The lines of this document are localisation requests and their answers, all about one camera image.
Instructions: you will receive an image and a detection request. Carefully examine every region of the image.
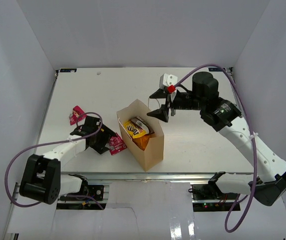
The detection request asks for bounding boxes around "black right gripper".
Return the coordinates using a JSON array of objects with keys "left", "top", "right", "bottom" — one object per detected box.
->
[{"left": 147, "top": 87, "right": 206, "bottom": 122}]

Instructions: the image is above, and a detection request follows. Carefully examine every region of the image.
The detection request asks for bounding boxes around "pink candy packet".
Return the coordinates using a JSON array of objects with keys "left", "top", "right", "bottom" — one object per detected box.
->
[{"left": 109, "top": 133, "right": 127, "bottom": 156}]

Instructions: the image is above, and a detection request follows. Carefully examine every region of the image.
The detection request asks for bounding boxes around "dark brown M&M's packet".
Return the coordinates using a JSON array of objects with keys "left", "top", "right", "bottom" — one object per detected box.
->
[{"left": 130, "top": 116, "right": 154, "bottom": 137}]

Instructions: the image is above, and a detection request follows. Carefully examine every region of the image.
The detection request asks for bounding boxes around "yellow M&M's packet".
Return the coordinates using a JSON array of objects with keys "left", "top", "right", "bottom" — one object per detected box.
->
[{"left": 123, "top": 117, "right": 150, "bottom": 139}]

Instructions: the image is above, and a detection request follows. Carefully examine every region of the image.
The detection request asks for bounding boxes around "orange yellow snack multipack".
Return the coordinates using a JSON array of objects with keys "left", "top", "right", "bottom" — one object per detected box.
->
[{"left": 132, "top": 133, "right": 155, "bottom": 151}]

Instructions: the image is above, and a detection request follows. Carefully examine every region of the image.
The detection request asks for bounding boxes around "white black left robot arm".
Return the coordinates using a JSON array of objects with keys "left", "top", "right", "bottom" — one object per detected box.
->
[{"left": 19, "top": 116, "right": 117, "bottom": 205}]

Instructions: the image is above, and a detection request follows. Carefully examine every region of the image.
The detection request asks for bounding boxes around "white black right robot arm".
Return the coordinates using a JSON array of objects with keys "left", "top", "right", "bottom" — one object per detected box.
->
[{"left": 147, "top": 71, "right": 286, "bottom": 206}]

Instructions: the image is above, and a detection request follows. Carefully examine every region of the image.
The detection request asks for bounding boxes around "brown paper bag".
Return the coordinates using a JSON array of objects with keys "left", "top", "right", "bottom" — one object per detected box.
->
[{"left": 117, "top": 99, "right": 164, "bottom": 171}]

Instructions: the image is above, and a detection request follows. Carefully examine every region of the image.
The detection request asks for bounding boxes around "magenta small snack packet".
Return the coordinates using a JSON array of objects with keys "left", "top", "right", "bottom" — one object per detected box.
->
[{"left": 69, "top": 105, "right": 86, "bottom": 126}]

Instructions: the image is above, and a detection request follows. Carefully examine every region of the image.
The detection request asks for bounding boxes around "blue label left corner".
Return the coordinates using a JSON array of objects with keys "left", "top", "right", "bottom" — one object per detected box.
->
[{"left": 60, "top": 68, "right": 77, "bottom": 73}]

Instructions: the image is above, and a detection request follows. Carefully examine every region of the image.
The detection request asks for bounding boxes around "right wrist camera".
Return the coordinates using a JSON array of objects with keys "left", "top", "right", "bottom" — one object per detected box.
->
[{"left": 159, "top": 73, "right": 178, "bottom": 94}]

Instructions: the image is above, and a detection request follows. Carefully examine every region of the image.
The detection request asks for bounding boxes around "aluminium front rail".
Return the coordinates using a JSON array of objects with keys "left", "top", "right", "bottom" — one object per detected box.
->
[{"left": 57, "top": 172, "right": 256, "bottom": 182}]

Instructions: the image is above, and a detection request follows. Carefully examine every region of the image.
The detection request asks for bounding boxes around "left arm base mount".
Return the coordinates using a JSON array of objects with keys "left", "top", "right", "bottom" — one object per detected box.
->
[{"left": 83, "top": 184, "right": 104, "bottom": 201}]

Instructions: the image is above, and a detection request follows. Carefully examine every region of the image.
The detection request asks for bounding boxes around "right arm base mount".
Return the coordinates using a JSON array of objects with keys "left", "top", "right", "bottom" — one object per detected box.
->
[{"left": 188, "top": 184, "right": 236, "bottom": 213}]

